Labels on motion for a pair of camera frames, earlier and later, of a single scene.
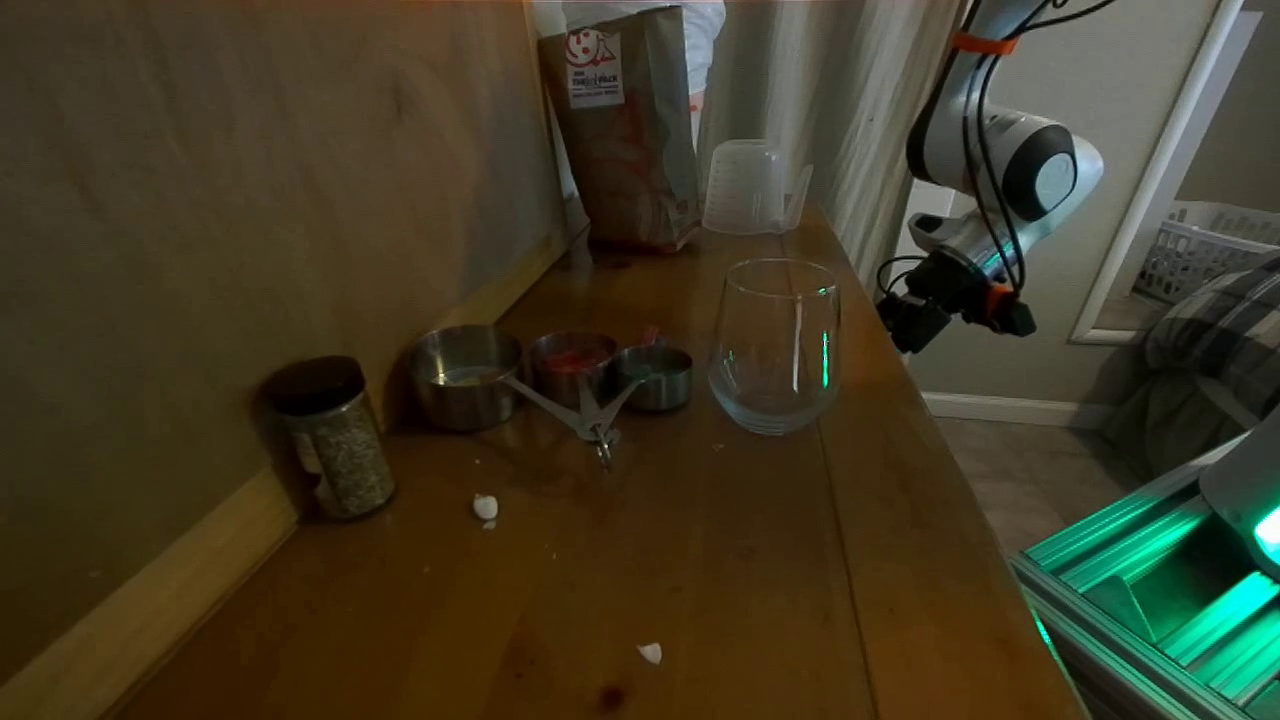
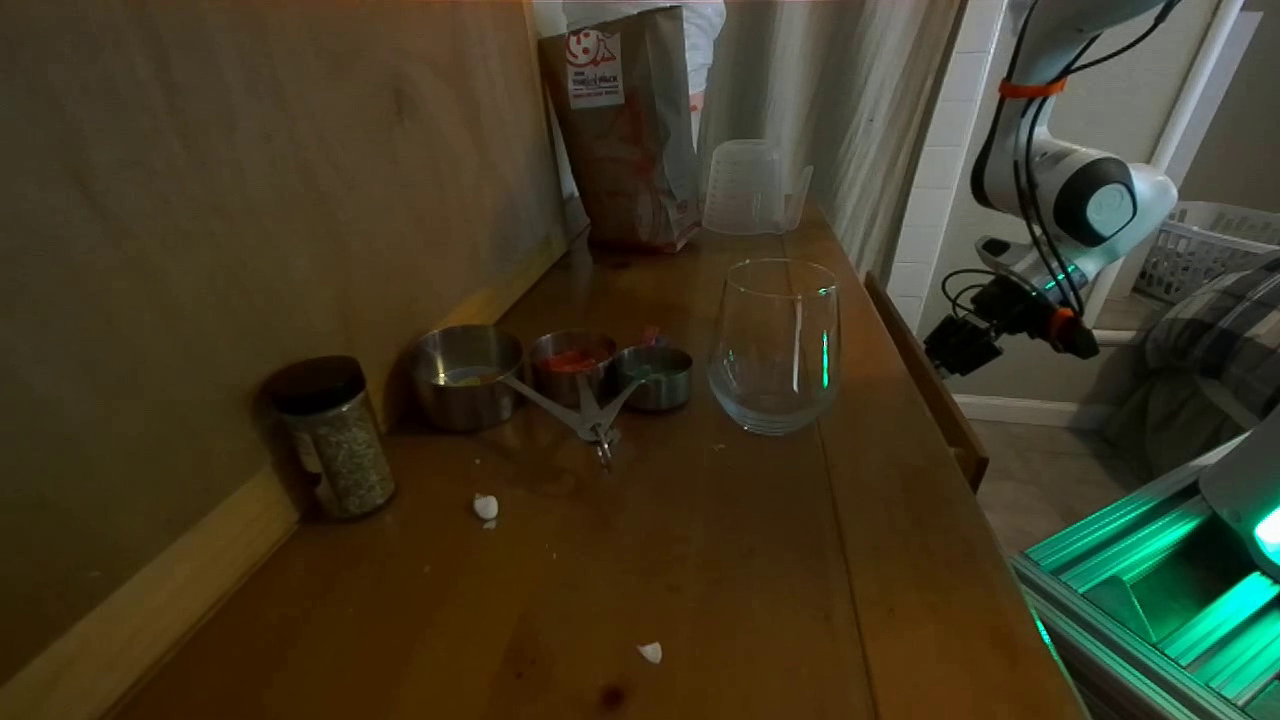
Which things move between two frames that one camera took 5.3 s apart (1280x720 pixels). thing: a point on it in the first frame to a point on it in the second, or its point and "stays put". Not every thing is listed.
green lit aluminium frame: [1159, 606] stays put
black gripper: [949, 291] to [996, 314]
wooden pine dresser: [599, 565] stays put
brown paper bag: [627, 111] stays put
